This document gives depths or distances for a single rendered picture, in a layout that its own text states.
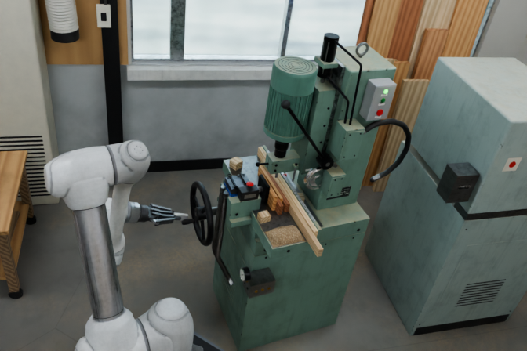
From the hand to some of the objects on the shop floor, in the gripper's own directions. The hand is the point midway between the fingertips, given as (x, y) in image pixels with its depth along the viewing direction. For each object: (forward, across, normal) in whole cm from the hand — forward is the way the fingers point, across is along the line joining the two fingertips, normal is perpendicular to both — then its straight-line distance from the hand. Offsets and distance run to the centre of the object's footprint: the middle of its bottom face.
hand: (179, 216), depth 232 cm
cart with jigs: (-65, +69, +102) cm, 139 cm away
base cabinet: (+75, -9, +51) cm, 91 cm away
